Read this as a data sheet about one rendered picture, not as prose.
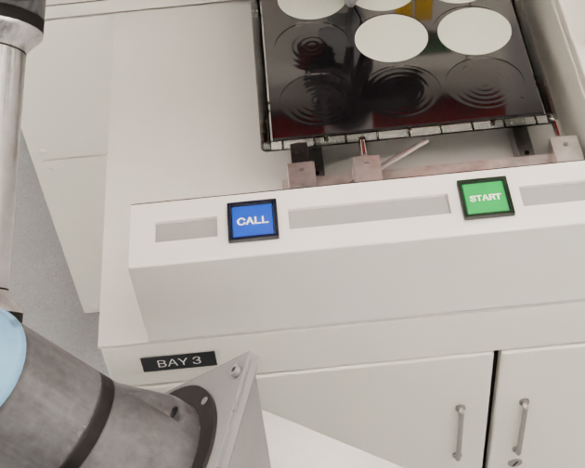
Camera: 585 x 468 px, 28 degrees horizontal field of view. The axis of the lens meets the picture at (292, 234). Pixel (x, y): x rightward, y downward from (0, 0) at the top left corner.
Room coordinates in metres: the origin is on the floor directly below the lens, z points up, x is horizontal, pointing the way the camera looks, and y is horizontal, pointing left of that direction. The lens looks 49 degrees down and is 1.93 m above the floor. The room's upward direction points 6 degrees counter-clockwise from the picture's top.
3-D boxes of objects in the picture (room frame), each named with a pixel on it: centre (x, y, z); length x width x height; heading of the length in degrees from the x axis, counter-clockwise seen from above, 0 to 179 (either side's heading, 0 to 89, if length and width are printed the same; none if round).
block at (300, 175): (0.96, -0.02, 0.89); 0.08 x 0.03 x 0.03; 179
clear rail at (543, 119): (1.04, -0.16, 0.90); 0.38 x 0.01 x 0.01; 89
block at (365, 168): (0.96, -0.10, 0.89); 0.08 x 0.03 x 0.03; 179
